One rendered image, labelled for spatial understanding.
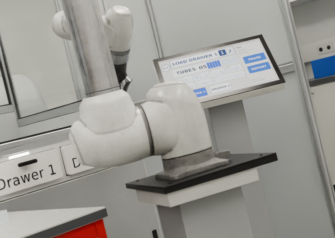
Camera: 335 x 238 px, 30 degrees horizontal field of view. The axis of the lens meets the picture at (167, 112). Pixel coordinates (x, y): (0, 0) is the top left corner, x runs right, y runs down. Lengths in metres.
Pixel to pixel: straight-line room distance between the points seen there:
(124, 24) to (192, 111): 0.58
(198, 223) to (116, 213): 0.78
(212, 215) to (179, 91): 0.36
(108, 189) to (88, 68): 0.82
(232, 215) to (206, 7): 1.98
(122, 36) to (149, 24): 1.72
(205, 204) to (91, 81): 0.47
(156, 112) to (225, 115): 1.04
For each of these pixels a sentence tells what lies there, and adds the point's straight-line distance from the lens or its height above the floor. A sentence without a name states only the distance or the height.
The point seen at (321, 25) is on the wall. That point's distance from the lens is 5.53.
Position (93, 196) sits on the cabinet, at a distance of 2.44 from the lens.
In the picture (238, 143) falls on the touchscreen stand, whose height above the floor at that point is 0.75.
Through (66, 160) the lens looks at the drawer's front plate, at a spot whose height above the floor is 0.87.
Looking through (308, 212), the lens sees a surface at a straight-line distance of 3.41.
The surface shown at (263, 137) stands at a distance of 3.46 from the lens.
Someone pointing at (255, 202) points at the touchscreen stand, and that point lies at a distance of 2.83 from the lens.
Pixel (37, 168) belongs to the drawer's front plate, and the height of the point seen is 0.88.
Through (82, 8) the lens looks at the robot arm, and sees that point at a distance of 1.77.
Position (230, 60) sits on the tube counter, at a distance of 2.81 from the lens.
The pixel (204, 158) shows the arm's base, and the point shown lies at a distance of 1.80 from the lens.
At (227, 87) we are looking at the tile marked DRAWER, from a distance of 2.70.
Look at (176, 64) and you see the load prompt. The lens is 2.80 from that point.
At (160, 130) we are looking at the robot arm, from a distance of 1.76.
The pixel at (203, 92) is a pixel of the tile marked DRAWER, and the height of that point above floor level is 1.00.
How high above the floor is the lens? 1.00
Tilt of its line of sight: 1 degrees down
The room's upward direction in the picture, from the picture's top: 14 degrees counter-clockwise
